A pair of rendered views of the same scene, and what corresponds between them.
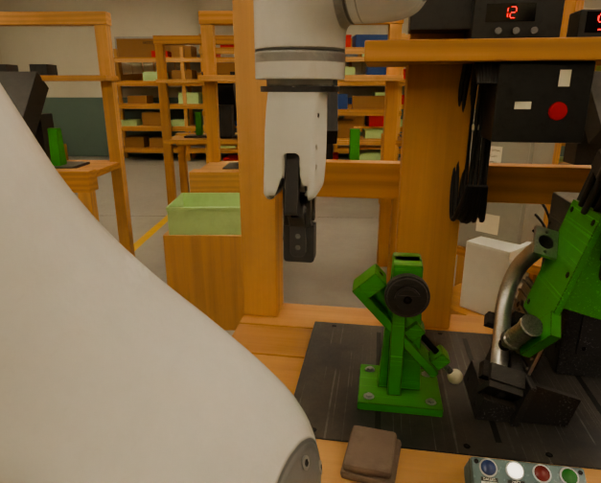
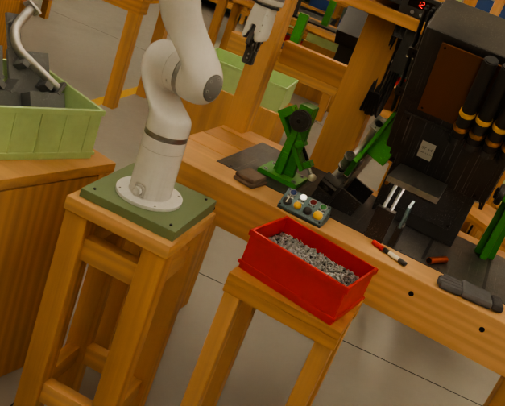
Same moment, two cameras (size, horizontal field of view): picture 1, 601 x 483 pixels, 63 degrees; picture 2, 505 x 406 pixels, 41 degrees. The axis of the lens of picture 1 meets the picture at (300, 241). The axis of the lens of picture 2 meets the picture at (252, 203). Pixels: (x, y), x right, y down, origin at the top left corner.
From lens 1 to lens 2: 151 cm
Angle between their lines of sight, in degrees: 8
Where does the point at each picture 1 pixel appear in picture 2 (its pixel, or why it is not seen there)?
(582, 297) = (376, 151)
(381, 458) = (253, 177)
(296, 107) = (260, 10)
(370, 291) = (285, 113)
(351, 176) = (320, 65)
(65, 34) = not seen: outside the picture
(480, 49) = (397, 18)
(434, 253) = (346, 128)
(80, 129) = not seen: outside the picture
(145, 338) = (202, 37)
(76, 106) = not seen: outside the picture
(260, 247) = (249, 86)
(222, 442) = (206, 61)
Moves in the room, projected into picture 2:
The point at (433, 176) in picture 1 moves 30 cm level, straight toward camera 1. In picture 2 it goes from (361, 81) to (330, 84)
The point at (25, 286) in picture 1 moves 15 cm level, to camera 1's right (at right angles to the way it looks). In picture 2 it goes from (193, 19) to (251, 43)
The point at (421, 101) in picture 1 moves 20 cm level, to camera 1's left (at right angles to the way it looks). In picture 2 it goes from (369, 35) to (318, 14)
